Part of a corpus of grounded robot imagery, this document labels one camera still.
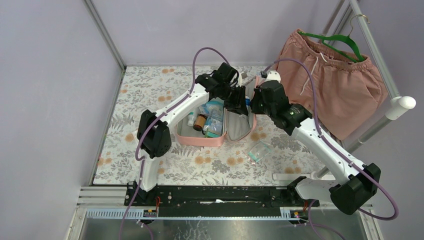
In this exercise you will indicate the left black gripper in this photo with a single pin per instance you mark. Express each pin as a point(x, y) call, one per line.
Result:
point(237, 102)

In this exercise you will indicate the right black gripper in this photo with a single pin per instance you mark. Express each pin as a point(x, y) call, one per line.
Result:
point(256, 95)

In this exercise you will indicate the white bottle blue label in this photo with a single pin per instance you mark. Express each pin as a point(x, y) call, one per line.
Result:
point(247, 100)

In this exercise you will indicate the blue white pouch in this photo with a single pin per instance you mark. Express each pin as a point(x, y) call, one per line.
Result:
point(212, 109)

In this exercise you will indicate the pink medicine kit case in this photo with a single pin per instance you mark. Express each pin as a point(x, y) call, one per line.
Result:
point(229, 126)

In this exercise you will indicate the brown bottle orange cap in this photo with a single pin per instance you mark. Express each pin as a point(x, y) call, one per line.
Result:
point(199, 122)

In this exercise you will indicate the white bottle green label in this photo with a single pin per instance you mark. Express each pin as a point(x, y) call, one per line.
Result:
point(191, 117)

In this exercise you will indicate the clear bag teal strip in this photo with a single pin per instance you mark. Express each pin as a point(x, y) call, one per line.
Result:
point(213, 125)

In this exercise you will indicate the small green box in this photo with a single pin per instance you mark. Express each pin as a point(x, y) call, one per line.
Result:
point(209, 134)

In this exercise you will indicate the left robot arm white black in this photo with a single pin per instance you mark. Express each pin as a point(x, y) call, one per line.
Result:
point(153, 133)

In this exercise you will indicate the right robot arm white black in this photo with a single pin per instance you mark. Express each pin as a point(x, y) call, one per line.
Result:
point(354, 182)

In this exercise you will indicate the clear teal zip bag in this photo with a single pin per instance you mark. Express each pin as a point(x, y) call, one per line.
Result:
point(258, 152)

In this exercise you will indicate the pink shorts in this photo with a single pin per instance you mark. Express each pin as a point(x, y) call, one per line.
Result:
point(346, 93)

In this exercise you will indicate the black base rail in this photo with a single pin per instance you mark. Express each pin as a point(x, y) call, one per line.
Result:
point(216, 201)

